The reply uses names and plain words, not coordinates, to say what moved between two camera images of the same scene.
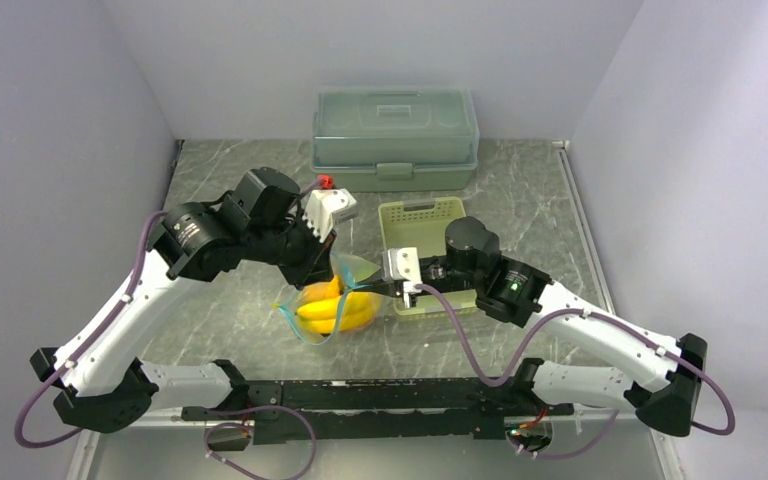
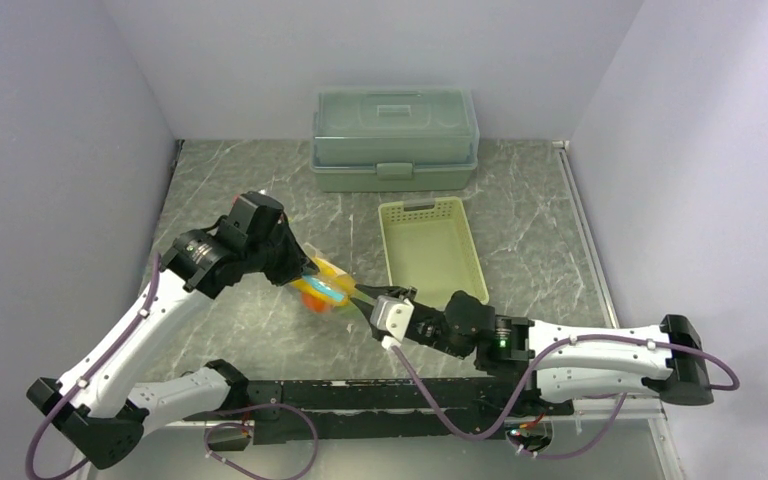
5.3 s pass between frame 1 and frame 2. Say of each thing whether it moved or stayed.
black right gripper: moved
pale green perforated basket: stayed
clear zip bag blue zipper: moved
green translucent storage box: stayed
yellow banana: moved
